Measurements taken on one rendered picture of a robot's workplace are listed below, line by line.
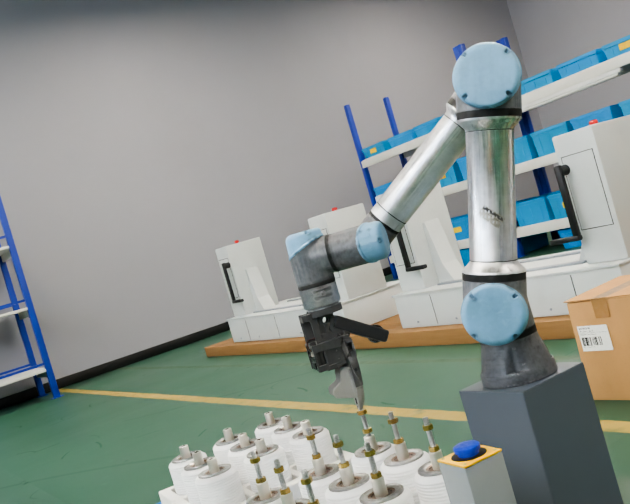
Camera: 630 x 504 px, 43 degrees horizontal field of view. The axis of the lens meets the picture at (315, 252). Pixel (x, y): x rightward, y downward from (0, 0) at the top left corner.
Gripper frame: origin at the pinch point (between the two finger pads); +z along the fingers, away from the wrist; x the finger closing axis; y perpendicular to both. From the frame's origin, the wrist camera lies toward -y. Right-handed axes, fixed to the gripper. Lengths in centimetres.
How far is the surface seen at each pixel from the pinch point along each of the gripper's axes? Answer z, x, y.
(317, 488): 11.1, 6.9, 14.1
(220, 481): 11.1, -20.7, 30.3
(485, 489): 7.9, 44.4, -4.4
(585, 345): 18, -57, -80
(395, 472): 10.7, 15.1, 0.9
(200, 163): -140, -680, -50
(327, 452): 14.6, -26.9, 5.3
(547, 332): 32, -152, -116
